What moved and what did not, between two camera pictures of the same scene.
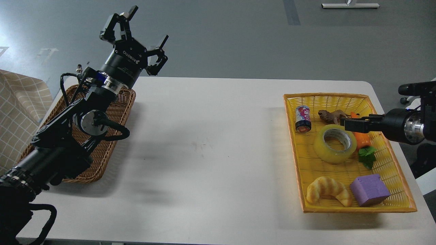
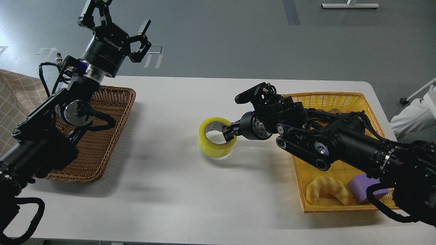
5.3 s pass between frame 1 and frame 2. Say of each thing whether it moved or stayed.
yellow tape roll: moved
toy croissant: stayed
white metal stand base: stayed
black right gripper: moved
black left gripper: moved
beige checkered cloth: stayed
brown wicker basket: stayed
